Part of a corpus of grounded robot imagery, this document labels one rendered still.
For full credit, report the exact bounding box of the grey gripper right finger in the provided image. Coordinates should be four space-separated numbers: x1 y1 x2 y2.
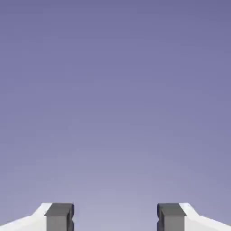
156 202 231 231

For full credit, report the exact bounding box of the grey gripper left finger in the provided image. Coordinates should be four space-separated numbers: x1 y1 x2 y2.
0 202 75 231

